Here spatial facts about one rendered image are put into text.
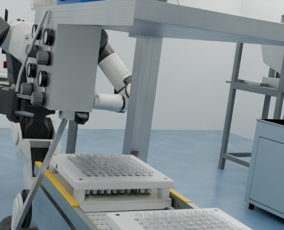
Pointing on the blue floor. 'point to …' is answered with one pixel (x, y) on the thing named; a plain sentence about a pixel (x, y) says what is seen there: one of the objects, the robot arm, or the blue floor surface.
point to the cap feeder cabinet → (273, 168)
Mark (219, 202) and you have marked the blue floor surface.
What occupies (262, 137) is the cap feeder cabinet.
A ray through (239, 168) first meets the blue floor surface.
